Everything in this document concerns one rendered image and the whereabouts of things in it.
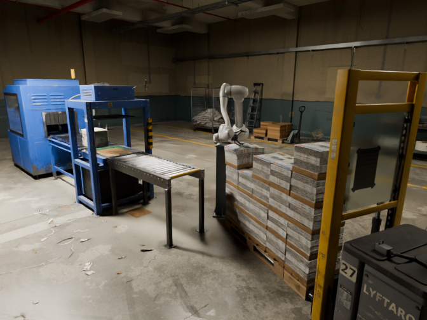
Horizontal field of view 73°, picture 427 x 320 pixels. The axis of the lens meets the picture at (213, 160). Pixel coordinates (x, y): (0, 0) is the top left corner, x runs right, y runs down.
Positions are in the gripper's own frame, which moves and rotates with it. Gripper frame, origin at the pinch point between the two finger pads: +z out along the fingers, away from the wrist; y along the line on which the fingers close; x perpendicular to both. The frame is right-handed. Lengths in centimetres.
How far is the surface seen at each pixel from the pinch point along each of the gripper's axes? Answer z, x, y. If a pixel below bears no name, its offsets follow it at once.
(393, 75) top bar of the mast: -2, 166, -67
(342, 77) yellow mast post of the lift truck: -42, 164, -62
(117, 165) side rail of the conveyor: -132, -92, 51
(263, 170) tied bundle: -17, 65, 22
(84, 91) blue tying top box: -165, -159, -39
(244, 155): -8.4, 14.3, 17.8
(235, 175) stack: -16.8, 12.7, 41.8
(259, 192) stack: -16, 61, 46
